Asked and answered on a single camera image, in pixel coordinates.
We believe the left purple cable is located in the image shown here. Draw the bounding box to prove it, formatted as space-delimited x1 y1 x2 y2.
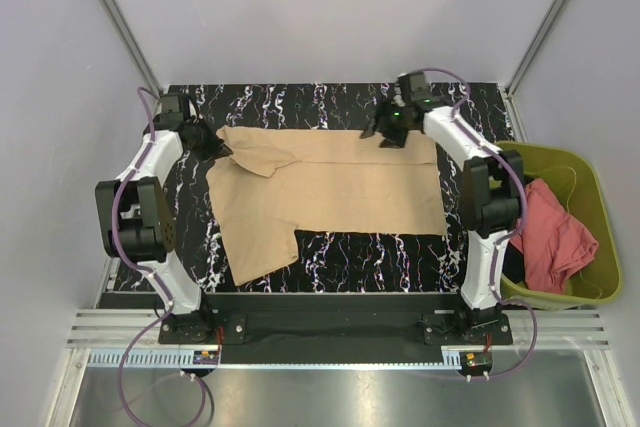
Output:
112 86 214 424

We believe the left small controller board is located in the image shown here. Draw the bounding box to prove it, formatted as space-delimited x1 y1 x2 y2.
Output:
193 350 220 365

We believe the olive green plastic bin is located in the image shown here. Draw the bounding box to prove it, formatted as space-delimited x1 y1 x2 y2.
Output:
497 141 624 310

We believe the aluminium corner post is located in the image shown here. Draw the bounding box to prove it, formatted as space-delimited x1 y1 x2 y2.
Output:
99 0 164 93
505 0 570 97

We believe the right small controller board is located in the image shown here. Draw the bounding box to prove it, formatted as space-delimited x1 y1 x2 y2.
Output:
464 351 493 368

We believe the left aluminium corner post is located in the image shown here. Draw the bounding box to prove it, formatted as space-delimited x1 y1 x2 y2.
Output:
99 0 164 93

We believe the pink t shirt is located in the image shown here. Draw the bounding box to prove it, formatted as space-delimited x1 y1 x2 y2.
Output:
510 178 599 294

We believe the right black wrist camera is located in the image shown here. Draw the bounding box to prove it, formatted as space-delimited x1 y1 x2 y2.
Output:
395 70 432 106

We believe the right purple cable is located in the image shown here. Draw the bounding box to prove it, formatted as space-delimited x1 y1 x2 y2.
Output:
419 66 539 379

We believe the aluminium frame rail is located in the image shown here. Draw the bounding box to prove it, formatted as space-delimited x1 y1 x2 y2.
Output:
66 310 609 370

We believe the beige t shirt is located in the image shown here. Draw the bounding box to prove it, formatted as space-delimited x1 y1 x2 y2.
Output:
206 126 447 286

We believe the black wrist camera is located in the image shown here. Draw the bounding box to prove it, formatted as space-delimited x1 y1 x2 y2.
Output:
395 70 432 106
156 93 197 123

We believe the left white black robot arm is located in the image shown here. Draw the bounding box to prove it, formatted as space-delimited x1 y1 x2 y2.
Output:
95 93 232 343

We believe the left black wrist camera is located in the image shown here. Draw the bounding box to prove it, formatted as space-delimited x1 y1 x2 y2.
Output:
156 93 197 123

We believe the right aluminium corner post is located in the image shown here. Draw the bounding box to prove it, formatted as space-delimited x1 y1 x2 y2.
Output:
505 0 570 97

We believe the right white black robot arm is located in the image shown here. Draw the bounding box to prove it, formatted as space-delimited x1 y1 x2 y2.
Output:
361 68 528 344

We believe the small controller board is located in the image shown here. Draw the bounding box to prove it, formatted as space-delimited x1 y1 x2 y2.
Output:
193 350 220 365
464 351 493 368

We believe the purple cable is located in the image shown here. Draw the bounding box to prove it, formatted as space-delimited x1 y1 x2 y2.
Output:
419 66 539 379
112 86 214 424

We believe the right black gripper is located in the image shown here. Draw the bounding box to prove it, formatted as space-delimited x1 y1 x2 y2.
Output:
359 96 413 151

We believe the black t shirt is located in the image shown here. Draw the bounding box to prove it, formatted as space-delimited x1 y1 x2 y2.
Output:
502 243 526 284

